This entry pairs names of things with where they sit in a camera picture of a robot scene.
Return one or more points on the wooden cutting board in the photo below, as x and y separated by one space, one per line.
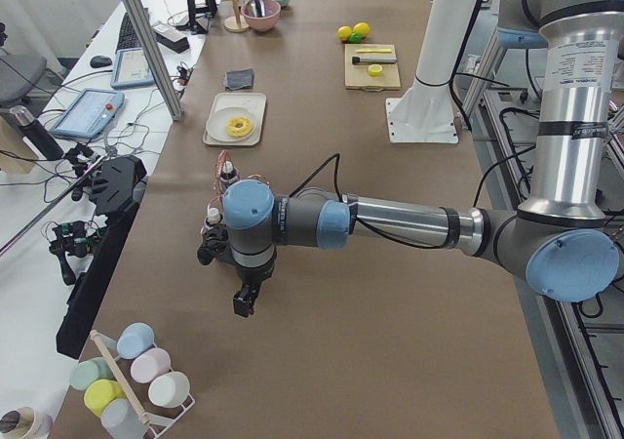
356 77

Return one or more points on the grey folded cloth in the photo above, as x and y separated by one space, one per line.
235 80

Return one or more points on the white wire cup rack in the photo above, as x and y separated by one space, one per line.
161 420

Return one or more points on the pink cup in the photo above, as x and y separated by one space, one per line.
150 365

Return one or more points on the black keyboard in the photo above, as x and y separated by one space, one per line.
127 36

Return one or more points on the half lemon slice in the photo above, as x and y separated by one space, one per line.
375 70

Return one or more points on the blue teach pendant tablet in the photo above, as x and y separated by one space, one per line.
89 114

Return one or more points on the aluminium frame post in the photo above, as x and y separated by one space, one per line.
154 57

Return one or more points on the light blue cup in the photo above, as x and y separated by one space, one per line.
134 340

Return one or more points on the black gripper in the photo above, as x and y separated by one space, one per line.
252 277

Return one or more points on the grey office chair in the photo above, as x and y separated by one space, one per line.
19 75

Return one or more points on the black computer mouse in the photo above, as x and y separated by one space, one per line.
100 62

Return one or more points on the glazed donut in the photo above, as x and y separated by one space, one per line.
239 127

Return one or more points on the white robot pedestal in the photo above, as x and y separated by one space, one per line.
424 113

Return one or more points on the wooden mug tree stand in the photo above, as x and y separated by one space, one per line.
236 23

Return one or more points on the yellow lemon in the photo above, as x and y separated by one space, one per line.
344 33
362 28

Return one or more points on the white cup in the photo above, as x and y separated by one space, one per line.
169 390

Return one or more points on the mint green cup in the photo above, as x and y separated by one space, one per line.
89 371

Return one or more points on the tea bottle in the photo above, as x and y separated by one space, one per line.
213 217
228 175

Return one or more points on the grey blue cup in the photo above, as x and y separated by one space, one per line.
121 422

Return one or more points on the black thermos bottle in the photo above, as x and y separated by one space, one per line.
35 132

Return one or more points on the copper wire bottle rack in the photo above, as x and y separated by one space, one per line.
242 204

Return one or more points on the white round plate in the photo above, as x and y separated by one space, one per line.
217 121

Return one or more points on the yellow cup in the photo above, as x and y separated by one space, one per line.
101 393

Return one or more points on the green lime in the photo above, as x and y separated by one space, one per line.
355 38

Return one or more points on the wooden rack handle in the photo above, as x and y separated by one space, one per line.
103 344

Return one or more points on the pink bowl with ice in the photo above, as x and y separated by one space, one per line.
273 11

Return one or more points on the yellow plastic knife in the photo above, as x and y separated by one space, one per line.
374 50

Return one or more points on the beige serving tray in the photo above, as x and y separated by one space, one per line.
254 102

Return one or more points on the steel ice scoop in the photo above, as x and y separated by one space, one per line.
257 8

